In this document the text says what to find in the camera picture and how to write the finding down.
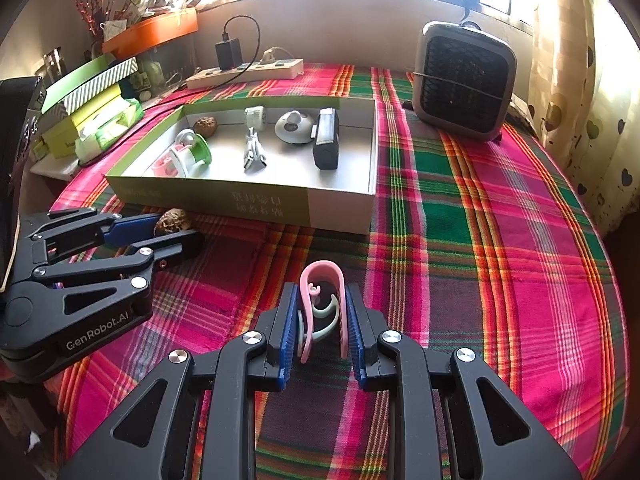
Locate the green white shallow cardboard box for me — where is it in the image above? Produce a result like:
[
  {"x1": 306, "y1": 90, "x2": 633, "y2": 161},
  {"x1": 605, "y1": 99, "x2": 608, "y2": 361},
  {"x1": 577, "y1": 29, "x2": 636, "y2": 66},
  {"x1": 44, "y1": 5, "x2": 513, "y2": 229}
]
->
[{"x1": 106, "y1": 96, "x2": 378, "y2": 234}]

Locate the black rectangular lighter device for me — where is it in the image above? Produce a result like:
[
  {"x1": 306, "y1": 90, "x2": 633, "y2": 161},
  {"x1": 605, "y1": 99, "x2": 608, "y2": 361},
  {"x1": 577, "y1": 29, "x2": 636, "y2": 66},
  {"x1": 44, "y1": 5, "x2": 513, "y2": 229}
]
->
[{"x1": 312, "y1": 107, "x2": 340, "y2": 170}]

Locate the green striped gift box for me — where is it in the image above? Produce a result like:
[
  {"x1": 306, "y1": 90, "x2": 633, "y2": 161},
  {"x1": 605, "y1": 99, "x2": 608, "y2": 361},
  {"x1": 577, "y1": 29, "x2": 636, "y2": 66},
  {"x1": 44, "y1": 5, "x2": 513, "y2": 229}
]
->
[{"x1": 41, "y1": 53, "x2": 138, "y2": 115}]

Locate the white round dome gadget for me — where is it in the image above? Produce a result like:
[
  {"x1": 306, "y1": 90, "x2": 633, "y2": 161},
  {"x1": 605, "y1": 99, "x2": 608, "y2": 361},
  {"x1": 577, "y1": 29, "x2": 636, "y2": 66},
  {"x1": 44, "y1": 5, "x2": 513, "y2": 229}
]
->
[{"x1": 274, "y1": 110, "x2": 314, "y2": 145}]

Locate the orange tray shelf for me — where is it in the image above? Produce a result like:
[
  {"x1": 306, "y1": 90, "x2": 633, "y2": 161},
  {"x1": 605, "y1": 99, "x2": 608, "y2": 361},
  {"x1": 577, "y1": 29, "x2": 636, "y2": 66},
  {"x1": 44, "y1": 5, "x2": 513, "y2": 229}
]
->
[{"x1": 102, "y1": 8, "x2": 198, "y2": 61}]

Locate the white plug on strip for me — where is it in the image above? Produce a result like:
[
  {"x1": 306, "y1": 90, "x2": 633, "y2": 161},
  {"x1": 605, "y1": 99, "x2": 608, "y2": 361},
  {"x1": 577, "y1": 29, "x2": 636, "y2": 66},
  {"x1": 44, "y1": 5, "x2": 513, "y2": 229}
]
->
[{"x1": 260, "y1": 46, "x2": 294, "y2": 65}]

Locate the brown walnut in box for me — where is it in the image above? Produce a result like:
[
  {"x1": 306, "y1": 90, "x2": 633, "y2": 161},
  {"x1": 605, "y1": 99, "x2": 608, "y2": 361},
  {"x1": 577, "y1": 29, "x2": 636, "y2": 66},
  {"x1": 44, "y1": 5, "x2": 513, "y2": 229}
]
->
[{"x1": 192, "y1": 116, "x2": 218, "y2": 139}]

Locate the pink white hook clip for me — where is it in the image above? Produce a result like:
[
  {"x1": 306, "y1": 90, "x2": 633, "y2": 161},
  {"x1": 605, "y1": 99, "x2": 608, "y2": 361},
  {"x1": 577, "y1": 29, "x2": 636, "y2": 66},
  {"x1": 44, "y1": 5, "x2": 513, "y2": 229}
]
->
[{"x1": 297, "y1": 260, "x2": 348, "y2": 364}]

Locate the plaid red green blanket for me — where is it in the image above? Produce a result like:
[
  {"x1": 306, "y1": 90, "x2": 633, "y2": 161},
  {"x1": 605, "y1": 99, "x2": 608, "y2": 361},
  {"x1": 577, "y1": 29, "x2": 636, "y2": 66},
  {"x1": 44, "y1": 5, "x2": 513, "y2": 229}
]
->
[{"x1": 49, "y1": 64, "x2": 629, "y2": 479}]

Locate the brown walnut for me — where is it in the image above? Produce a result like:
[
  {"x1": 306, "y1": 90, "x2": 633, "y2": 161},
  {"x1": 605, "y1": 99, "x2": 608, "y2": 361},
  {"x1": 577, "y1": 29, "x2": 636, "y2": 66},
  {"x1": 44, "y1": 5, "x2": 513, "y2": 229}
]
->
[
  {"x1": 192, "y1": 116, "x2": 218, "y2": 139},
  {"x1": 153, "y1": 208, "x2": 192, "y2": 236}
]

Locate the black charger cable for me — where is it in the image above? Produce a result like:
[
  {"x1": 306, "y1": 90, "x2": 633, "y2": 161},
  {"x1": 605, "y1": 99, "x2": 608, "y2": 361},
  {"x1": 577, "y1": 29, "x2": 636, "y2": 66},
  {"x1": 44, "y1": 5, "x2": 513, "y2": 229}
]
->
[{"x1": 77, "y1": 14, "x2": 263, "y2": 168}]

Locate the white cable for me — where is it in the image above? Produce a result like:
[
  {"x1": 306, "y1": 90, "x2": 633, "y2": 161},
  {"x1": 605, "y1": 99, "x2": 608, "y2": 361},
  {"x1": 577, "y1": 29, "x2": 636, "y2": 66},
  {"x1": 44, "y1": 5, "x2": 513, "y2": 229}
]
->
[{"x1": 242, "y1": 127, "x2": 268, "y2": 172}]

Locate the grey space heater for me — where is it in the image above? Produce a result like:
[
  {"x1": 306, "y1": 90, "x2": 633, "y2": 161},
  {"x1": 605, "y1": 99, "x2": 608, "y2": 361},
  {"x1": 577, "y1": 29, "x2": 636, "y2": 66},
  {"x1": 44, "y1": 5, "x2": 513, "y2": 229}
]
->
[{"x1": 412, "y1": 21, "x2": 518, "y2": 142}]

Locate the black charger adapter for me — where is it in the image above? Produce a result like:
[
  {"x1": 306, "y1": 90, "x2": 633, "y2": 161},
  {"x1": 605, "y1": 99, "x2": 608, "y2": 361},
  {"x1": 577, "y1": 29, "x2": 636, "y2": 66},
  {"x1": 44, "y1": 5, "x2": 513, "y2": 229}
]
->
[{"x1": 215, "y1": 38, "x2": 243, "y2": 72}]

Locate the green tissue pack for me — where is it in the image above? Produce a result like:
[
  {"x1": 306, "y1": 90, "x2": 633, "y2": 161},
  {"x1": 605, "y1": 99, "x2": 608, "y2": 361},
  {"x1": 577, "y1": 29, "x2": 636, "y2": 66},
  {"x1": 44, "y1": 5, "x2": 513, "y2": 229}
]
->
[{"x1": 75, "y1": 97, "x2": 143, "y2": 165}]

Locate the yellow green box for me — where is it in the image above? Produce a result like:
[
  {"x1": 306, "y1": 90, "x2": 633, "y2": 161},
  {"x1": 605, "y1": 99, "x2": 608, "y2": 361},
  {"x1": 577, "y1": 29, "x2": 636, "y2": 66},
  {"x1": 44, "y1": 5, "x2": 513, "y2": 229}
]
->
[{"x1": 38, "y1": 84, "x2": 122, "y2": 158}]

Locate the patterned cream curtain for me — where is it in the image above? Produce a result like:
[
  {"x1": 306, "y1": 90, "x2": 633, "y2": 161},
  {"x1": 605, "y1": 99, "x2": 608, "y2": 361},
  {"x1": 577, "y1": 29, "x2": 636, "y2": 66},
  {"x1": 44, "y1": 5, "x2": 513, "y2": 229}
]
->
[{"x1": 528, "y1": 0, "x2": 639, "y2": 235}]

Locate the pink suction hook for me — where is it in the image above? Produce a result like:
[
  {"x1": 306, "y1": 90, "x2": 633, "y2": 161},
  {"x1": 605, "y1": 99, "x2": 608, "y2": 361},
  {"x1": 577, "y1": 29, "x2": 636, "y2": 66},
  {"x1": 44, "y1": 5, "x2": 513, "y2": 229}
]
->
[{"x1": 151, "y1": 144, "x2": 186, "y2": 177}]

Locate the white small cylinder cap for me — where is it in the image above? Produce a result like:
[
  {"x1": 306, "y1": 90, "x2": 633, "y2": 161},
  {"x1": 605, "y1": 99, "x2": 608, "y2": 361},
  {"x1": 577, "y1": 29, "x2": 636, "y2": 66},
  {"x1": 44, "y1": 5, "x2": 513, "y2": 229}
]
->
[{"x1": 244, "y1": 106, "x2": 266, "y2": 131}]

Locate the white power strip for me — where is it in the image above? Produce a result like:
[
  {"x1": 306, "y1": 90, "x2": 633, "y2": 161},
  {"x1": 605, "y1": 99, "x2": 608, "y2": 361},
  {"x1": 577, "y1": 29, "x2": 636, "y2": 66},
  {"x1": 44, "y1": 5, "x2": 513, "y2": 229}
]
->
[{"x1": 186, "y1": 58, "x2": 304, "y2": 90}]

